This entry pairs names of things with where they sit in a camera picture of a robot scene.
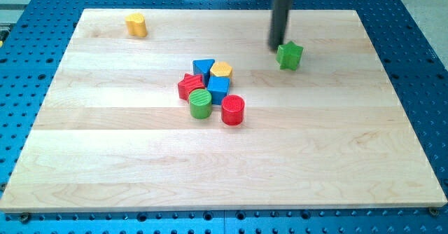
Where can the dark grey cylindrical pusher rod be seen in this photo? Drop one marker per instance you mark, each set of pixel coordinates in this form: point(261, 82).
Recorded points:
point(278, 22)

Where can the green star block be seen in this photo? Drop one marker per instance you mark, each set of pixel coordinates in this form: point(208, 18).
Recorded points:
point(289, 55)

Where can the red star block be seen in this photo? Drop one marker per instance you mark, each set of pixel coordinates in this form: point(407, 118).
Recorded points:
point(188, 84)

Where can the yellow hexagon block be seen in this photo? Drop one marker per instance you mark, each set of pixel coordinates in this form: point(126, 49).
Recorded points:
point(221, 69)

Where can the blue triangle block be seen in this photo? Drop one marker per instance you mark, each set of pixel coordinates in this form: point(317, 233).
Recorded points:
point(202, 67)

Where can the blue cube block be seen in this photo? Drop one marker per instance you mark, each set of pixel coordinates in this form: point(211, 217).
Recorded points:
point(219, 88)

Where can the red cylinder block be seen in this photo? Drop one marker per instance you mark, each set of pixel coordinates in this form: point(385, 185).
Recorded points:
point(232, 110)

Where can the green cylinder block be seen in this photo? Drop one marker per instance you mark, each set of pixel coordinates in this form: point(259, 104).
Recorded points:
point(200, 103)

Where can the yellow heart block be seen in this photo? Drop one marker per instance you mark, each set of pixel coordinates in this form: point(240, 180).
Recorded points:
point(136, 25)

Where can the light wooden board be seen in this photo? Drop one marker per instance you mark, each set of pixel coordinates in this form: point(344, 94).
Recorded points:
point(112, 134)

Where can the blue perforated metal table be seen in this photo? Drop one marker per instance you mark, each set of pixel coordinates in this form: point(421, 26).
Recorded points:
point(404, 33)

